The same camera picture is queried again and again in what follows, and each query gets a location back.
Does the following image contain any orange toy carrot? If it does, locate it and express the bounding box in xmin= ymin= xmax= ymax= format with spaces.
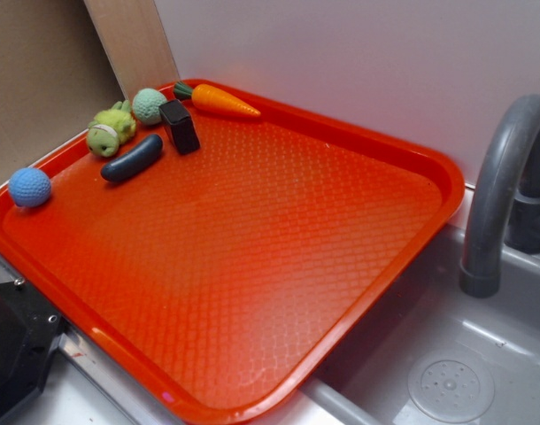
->
xmin=173 ymin=81 xmax=261 ymax=119

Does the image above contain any wooden board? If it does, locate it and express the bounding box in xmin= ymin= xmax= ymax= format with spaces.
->
xmin=84 ymin=0 xmax=180 ymax=99

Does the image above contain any green knitted ball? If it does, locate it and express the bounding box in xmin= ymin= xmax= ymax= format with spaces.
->
xmin=132 ymin=88 xmax=167 ymax=126

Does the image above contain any black box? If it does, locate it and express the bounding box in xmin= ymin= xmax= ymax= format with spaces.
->
xmin=158 ymin=100 xmax=201 ymax=155

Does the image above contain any grey toy faucet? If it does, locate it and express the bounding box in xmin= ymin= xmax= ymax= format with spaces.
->
xmin=459 ymin=94 xmax=540 ymax=298

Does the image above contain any grey toy sink basin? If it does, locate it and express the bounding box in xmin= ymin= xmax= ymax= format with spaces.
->
xmin=303 ymin=227 xmax=540 ymax=424

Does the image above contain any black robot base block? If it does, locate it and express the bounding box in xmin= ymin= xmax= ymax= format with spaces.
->
xmin=0 ymin=278 xmax=65 ymax=424

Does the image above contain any green plush toy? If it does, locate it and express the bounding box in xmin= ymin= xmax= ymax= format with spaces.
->
xmin=86 ymin=100 xmax=136 ymax=158

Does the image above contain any blue textured ball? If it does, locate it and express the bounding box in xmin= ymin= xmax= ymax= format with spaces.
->
xmin=8 ymin=167 xmax=52 ymax=208

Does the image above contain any orange plastic tray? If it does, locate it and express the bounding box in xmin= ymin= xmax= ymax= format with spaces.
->
xmin=0 ymin=93 xmax=464 ymax=424

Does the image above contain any dark blue toy eggplant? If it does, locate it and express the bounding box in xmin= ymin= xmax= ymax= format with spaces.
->
xmin=100 ymin=134 xmax=163 ymax=183

